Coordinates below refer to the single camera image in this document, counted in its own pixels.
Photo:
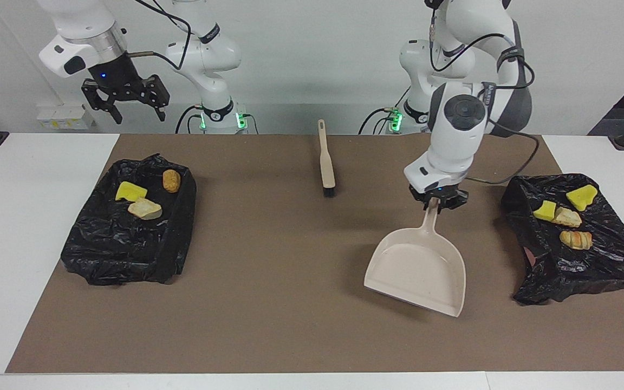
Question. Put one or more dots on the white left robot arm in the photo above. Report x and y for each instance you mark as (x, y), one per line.
(455, 141)

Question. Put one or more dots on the brown oval bread roll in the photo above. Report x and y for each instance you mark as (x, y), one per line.
(171, 181)

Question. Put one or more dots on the box-shaped black bag bin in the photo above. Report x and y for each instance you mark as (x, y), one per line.
(117, 244)

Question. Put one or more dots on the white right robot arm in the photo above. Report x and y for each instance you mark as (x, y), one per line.
(203, 54)

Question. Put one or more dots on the beige hand brush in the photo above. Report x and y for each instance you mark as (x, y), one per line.
(327, 162)

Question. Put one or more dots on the white wall power strip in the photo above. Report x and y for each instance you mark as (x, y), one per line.
(63, 116)

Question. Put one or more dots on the small pale bread chunk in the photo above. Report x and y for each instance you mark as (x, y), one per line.
(567, 217)

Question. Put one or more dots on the striped croissant piece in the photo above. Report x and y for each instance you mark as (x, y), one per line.
(576, 240)

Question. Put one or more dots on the notched yellow sponge piece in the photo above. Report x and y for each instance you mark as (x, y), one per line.
(130, 192)

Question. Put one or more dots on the beige plastic dustpan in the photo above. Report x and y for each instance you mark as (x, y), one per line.
(415, 271)

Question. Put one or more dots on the large pale bread chunk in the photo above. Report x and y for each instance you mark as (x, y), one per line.
(144, 209)

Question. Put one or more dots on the brown table mat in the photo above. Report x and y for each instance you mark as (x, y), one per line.
(290, 336)

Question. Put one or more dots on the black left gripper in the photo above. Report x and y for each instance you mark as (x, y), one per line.
(450, 194)

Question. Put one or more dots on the crumpled black bag bin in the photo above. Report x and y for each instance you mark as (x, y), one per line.
(588, 271)

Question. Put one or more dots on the small yellow sponge piece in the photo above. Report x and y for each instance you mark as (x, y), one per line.
(544, 211)

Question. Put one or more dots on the large yellow sponge piece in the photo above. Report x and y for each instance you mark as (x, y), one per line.
(582, 197)

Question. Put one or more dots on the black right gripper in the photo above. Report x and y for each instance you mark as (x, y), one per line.
(114, 78)

